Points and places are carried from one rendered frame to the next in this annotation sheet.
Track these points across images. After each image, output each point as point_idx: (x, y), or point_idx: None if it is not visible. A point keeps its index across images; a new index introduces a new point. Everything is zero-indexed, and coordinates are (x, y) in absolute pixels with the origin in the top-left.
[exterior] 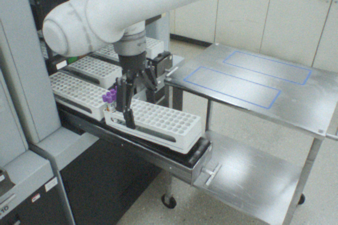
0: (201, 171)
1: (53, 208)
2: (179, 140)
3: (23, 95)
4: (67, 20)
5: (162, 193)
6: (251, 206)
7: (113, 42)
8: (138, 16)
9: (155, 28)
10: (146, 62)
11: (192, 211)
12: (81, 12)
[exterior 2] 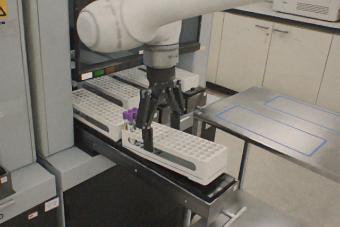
0: (221, 211)
1: None
2: (200, 168)
3: (43, 100)
4: (102, 13)
5: None
6: None
7: (143, 42)
8: (171, 14)
9: (192, 60)
10: (175, 81)
11: None
12: (116, 7)
